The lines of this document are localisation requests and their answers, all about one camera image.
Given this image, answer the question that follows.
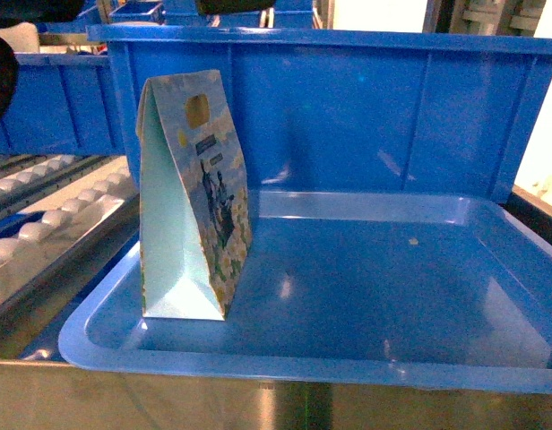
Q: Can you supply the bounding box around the flower gift bag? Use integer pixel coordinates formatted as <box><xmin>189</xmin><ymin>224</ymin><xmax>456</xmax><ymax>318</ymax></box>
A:
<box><xmin>136</xmin><ymin>70</ymin><xmax>252</xmax><ymax>321</ymax></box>

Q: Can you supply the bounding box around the white roller conveyor track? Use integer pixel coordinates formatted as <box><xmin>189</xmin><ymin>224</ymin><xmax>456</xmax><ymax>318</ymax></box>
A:
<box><xmin>0</xmin><ymin>157</ymin><xmax>134</xmax><ymax>317</ymax></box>

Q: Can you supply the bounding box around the blue bin on left conveyor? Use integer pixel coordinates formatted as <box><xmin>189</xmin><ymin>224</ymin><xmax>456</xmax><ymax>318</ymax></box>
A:
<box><xmin>0</xmin><ymin>54</ymin><xmax>125</xmax><ymax>156</ymax></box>

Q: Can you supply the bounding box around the large blue plastic tray bin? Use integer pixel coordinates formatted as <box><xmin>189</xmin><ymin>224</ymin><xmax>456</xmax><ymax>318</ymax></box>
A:
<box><xmin>59</xmin><ymin>25</ymin><xmax>552</xmax><ymax>394</ymax></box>

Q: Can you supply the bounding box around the grey office chair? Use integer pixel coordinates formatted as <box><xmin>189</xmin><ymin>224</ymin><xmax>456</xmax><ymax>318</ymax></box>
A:
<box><xmin>0</xmin><ymin>22</ymin><xmax>40</xmax><ymax>54</ymax></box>

